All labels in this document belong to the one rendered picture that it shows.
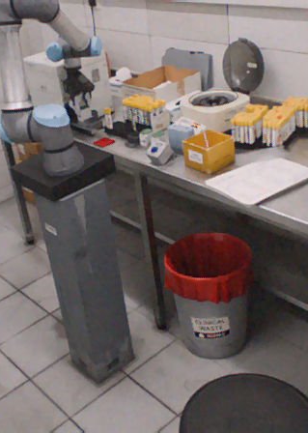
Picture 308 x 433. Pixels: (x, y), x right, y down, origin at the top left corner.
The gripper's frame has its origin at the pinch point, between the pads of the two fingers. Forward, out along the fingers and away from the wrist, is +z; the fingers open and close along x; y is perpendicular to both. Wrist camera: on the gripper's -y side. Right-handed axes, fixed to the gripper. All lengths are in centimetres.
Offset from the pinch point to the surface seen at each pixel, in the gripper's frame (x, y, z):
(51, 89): 4.4, 16.1, -8.9
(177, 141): -6, -51, 5
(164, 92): -30.1, -20.1, -2.6
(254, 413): 57, -138, 33
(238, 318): -7, -76, 78
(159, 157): 7, -55, 5
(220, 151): -5, -75, 3
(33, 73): 4.3, 29.6, -14.1
